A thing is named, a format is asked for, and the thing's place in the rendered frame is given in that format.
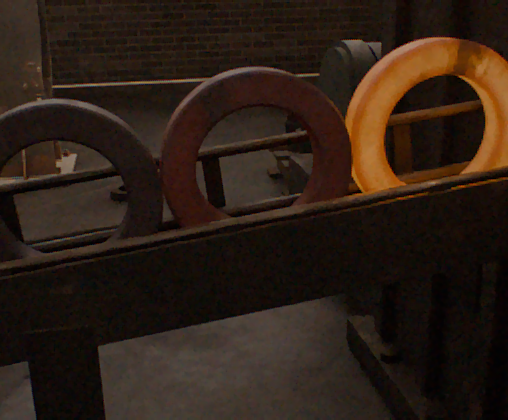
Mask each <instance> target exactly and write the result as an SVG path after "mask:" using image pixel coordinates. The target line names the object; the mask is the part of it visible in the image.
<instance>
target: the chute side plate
mask: <svg viewBox="0 0 508 420"><path fill-rule="evenodd" d="M504 259H508V178H503V179H499V180H494V181H490V182H481V183H476V184H472V185H467V186H462V187H457V188H453V189H448V190H444V191H439V192H430V193H425V194H420V195H415V196H411V197H406V198H402V199H397V200H393V201H388V202H378V203H374V204H369V205H365V206H360V207H356V208H351V209H347V210H342V211H332V212H327V213H323V214H318V215H314V216H309V217H305V218H300V219H295V220H290V221H281V222H277V223H272V224H268V225H263V226H258V227H253V228H249V229H244V230H239V231H230V232H226V233H221V234H217V235H212V236H207V237H202V238H198V239H193V240H189V241H180V242H175V243H170V244H165V245H161V246H156V247H151V248H147V249H142V250H138V251H129V252H123V253H119V254H114V255H110V256H105V257H101V258H96V259H92V260H82V261H77V262H73V263H68V264H64V265H59V266H54V267H50V268H45V269H40V270H31V271H26V272H22V273H17V274H13V275H8V276H4V277H0V367H5V366H9V365H14V364H17V363H22V362H27V356H26V346H25V339H24V332H25V331H29V330H38V329H46V328H63V327H72V326H80V325H90V327H91V333H92V341H93V347H98V346H103V345H106V344H111V343H115V342H119V341H123V340H128V339H136V338H141V337H144V336H149V335H153V334H157V333H161V332H166V331H170V330H174V329H182V328H187V327H191V326H195V325H200V324H204V323H208V322H212V321H217V320H220V319H223V320H225V319H229V318H233V317H238V316H242V315H246V314H250V313H255V312H258V311H263V310H271V309H276V308H280V307H284V306H288V305H293V304H297V303H301V302H306V301H309V300H318V299H322V298H327V297H331V296H335V295H339V294H344V293H347V292H352V291H356V290H365V289H369V288H373V287H377V286H382V285H386V284H390V283H395V282H398V281H403V280H411V279H415V278H420V277H424V276H428V275H433V274H436V273H441V272H445V271H449V270H458V269H462V268H466V267H471V266H474V265H479V264H483V263H487V262H492V261H496V260H504Z"/></svg>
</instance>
